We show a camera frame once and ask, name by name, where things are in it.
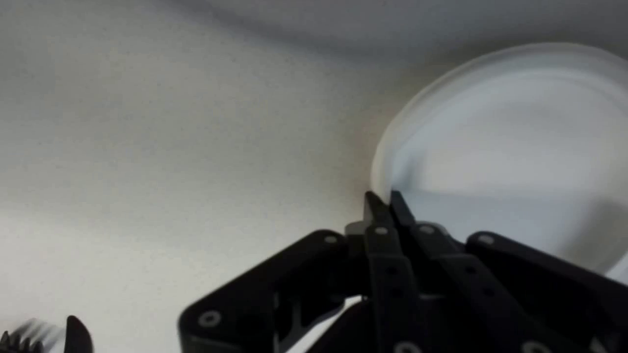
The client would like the black plastic knife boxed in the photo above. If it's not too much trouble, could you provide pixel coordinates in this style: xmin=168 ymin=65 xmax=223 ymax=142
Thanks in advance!
xmin=64 ymin=314 xmax=99 ymax=353

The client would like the white paper plate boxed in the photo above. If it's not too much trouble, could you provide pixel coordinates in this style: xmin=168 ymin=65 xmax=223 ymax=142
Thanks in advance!
xmin=368 ymin=42 xmax=628 ymax=277

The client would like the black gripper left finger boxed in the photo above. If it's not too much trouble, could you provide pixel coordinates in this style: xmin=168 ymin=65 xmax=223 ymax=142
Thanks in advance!
xmin=177 ymin=189 xmax=425 ymax=353

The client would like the black plastic fork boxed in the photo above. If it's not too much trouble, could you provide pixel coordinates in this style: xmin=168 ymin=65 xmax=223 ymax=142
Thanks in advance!
xmin=0 ymin=318 xmax=66 ymax=353

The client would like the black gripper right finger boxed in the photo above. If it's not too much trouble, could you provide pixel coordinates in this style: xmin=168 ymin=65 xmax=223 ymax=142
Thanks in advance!
xmin=389 ymin=189 xmax=628 ymax=353

